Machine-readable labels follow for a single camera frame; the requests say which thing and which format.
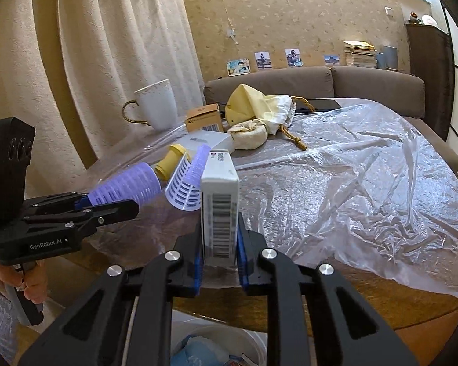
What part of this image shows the beige rolled cloth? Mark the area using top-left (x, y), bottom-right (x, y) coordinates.
top-left (228, 119), bottom-right (268, 150)

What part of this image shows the purple hair roller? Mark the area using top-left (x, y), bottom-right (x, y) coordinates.
top-left (88, 162), bottom-right (162, 208)

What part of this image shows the blue crumpled wrapper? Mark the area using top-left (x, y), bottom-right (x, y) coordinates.
top-left (173, 335), bottom-right (230, 366)

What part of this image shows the white bucket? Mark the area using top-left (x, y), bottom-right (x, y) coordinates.
top-left (170, 309), bottom-right (270, 366)

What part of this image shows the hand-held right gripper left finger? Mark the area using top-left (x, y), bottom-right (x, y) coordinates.
top-left (17, 221), bottom-right (205, 366)

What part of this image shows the yellow lid paper cup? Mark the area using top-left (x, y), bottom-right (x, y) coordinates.
top-left (154, 143), bottom-right (186, 181)

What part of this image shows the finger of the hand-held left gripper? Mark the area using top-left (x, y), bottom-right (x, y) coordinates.
top-left (23, 199), bottom-right (140, 237)
top-left (22, 192), bottom-right (91, 218)

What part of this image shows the flat white box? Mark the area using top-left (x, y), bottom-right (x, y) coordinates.
top-left (181, 130), bottom-right (235, 153)

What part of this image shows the person's left forearm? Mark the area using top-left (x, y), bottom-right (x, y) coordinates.
top-left (0, 278), bottom-right (24, 364)

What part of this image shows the white lattice hair roller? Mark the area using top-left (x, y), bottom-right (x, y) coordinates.
top-left (165, 152), bottom-right (203, 212)

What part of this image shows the white mug gold handle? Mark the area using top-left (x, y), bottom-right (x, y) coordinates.
top-left (122, 79), bottom-right (176, 130)

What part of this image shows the wooden table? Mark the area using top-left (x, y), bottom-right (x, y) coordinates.
top-left (88, 97), bottom-right (458, 300)

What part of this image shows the dark wooden cabinet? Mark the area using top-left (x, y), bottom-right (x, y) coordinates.
top-left (405, 23), bottom-right (456, 138)

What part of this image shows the framed photo card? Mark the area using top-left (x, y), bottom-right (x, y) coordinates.
top-left (226, 59), bottom-right (251, 77)

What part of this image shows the purple ribbed plastic cup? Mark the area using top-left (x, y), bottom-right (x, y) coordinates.
top-left (187, 145), bottom-right (213, 187)

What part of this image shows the brown sofa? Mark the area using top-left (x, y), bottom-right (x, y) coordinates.
top-left (203, 66), bottom-right (458, 180)

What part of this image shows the stack of books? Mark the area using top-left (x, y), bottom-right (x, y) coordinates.
top-left (343, 40), bottom-right (378, 69)

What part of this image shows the yellow paper bag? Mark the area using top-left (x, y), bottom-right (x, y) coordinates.
top-left (225, 84), bottom-right (314, 151)

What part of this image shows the black flat device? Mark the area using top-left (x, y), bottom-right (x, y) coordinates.
top-left (295, 98), bottom-right (341, 114)

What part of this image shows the person's left hand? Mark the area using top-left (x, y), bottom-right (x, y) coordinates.
top-left (0, 253), bottom-right (48, 305)

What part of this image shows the white barcode carton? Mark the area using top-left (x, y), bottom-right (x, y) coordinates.
top-left (200, 150), bottom-right (240, 267)

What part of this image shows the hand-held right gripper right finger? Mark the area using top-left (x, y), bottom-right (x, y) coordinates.
top-left (236, 217), bottom-right (420, 366)

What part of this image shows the brown cardboard box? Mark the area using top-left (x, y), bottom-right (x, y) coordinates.
top-left (185, 104), bottom-right (224, 133)

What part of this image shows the beige curtain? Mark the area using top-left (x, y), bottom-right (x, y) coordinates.
top-left (0, 0), bottom-right (205, 206)

